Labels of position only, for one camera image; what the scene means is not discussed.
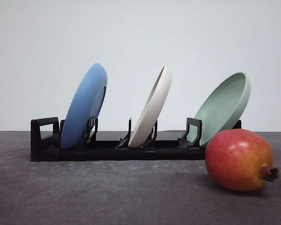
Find white plate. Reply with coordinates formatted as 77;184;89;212
129;66;171;148

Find red pomegranate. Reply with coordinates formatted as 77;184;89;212
205;128;279;191

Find blue plate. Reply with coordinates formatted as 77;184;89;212
61;63;107;150

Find green plate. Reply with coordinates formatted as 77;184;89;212
187;72;251;147

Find black plate rack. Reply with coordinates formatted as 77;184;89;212
30;117;207;162

